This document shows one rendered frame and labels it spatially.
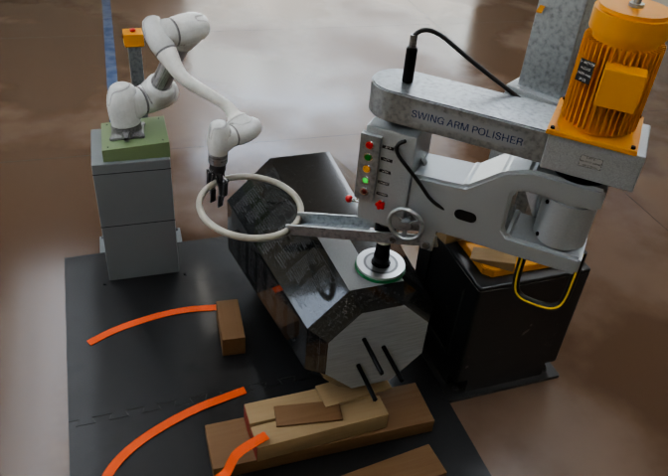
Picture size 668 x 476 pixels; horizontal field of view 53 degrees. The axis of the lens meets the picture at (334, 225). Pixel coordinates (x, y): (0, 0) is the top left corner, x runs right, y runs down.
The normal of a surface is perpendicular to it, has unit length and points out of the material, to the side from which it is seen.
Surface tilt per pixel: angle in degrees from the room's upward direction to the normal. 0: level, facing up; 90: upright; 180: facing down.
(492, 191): 90
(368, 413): 0
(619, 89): 90
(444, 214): 90
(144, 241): 90
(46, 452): 0
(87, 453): 0
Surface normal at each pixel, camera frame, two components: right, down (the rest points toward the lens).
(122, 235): 0.29, 0.58
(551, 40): -0.66, 0.40
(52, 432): 0.07, -0.80
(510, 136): -0.42, 0.51
